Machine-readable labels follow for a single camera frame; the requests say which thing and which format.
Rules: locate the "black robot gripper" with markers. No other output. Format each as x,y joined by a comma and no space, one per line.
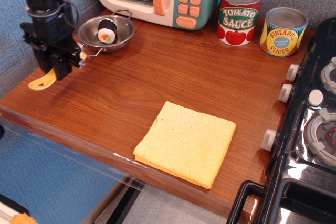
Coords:
50,35

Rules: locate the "yellow brush with white bristles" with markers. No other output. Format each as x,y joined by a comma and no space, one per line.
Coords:
43,82

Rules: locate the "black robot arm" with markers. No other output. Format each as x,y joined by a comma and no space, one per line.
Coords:
50,4

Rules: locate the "white stove knob bottom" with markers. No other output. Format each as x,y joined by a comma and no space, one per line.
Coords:
269,139

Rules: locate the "white stove knob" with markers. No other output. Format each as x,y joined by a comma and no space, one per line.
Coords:
285,93
269,139
292,72

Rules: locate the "toy sushi roll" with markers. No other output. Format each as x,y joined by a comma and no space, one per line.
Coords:
107,31

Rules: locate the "orange object bottom left corner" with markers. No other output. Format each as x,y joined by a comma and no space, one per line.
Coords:
23,219

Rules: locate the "yellow folded cloth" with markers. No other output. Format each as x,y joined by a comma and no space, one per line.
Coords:
187,144

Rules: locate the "tomato sauce can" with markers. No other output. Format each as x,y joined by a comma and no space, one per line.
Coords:
237,21

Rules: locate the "pineapple slices can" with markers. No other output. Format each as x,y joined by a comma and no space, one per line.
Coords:
283,31

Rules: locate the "white stove knob middle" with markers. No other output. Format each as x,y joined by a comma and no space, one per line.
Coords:
285,93

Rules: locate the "white stove knob top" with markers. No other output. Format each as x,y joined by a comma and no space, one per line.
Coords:
292,72

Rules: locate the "black toy stove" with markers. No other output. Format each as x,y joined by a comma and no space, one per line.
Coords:
300,184

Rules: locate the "silver metal bowl with handles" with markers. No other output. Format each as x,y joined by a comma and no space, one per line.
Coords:
87,32

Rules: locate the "black oven door handle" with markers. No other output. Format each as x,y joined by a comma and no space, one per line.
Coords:
247,188

